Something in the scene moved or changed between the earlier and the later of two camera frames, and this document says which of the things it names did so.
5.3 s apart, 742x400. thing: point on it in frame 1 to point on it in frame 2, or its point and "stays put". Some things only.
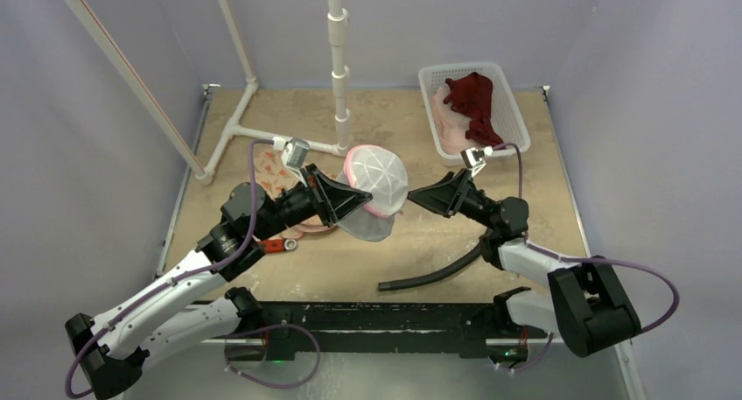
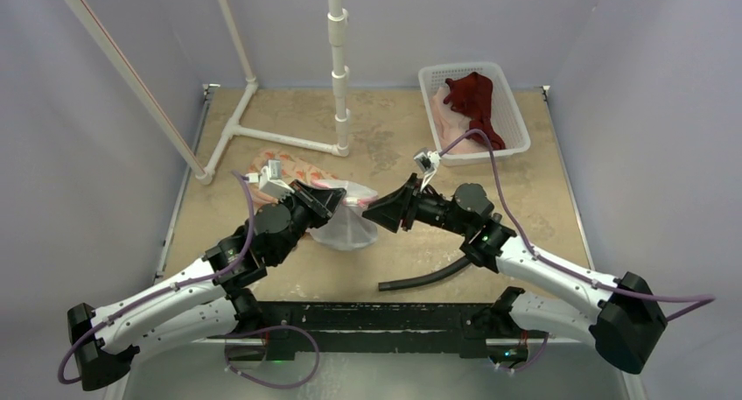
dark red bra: x=472 y=96 stays put
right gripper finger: x=445 y=194 to x=395 y=207
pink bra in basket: x=451 y=125 stays put
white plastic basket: x=507 y=117 stays put
